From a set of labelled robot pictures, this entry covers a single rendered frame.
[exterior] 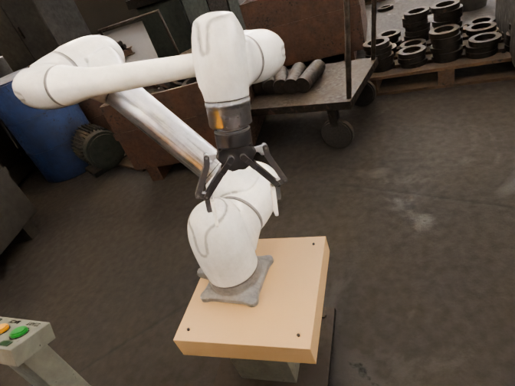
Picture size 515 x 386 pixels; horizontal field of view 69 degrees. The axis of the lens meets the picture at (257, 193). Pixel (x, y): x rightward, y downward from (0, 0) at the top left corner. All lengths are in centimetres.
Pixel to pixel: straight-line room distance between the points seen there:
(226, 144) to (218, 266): 37
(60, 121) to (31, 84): 242
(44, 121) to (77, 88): 250
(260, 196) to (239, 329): 37
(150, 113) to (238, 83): 47
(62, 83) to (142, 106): 23
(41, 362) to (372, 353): 100
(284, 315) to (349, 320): 51
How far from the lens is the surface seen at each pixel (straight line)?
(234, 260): 100
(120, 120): 269
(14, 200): 300
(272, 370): 135
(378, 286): 158
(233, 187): 109
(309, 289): 107
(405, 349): 143
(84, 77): 99
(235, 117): 74
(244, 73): 74
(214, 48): 72
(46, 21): 489
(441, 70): 292
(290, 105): 238
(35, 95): 110
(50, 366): 129
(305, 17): 368
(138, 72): 94
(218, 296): 112
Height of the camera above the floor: 122
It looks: 33 degrees down
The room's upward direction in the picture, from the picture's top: 21 degrees counter-clockwise
